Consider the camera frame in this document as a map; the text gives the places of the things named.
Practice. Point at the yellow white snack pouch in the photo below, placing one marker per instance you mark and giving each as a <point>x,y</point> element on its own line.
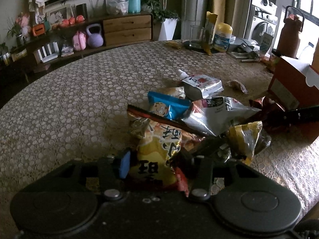
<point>243,139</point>

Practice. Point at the purple kettlebell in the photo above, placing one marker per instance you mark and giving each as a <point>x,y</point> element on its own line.
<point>95,40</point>

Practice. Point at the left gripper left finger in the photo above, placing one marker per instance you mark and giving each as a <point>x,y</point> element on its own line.
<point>113,170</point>

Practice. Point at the red white cardboard box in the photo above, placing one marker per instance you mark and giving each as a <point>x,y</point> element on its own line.
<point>295,85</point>

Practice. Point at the yellow red chip bag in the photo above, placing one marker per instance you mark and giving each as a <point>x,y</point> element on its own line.
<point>163,145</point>

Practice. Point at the teal spray bottle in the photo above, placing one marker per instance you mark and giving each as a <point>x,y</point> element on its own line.
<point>134,6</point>

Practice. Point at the orange tissue box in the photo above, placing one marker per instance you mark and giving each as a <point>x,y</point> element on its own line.
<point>38,29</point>

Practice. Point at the small brown wrapper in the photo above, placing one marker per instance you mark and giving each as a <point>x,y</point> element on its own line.
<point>237,85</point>

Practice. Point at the yellow clear snack bag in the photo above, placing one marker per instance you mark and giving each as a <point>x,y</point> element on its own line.
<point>209,32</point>

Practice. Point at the brown thermos bottle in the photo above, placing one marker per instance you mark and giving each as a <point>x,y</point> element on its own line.
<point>289,40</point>

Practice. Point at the picture frame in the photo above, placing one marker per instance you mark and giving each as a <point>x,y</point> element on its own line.
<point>57,15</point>

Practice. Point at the wooden drawer cabinet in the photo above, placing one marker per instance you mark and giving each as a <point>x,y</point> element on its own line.
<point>126,30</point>

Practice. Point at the white silver snack bag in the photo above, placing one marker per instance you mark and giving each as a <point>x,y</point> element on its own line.
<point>216,115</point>

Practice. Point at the dark red snack bag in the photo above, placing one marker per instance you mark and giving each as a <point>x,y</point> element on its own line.
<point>268,107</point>

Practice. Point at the black snack packet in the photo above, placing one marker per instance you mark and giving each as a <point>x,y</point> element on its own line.
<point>263,142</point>

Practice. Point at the pink small bag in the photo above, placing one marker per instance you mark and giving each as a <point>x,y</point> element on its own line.
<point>79,41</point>

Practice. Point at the beige wrapped bun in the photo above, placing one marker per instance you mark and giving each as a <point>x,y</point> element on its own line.
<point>177,92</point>

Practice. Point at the blue cookie snack pack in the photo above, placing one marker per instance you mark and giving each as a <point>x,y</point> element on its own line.
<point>167,106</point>

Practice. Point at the washing machine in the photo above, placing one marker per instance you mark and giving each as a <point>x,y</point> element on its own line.
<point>262,19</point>

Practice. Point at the yellow lid wipes canister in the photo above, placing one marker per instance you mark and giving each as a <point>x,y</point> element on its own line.
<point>222,37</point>

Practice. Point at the clear plastic bag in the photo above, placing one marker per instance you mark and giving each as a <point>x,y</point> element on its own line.
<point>117,7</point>

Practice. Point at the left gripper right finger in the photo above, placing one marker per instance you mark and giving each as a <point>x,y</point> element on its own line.
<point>202,177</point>

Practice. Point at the white plant pot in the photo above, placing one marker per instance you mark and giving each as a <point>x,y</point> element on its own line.
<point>167,29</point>

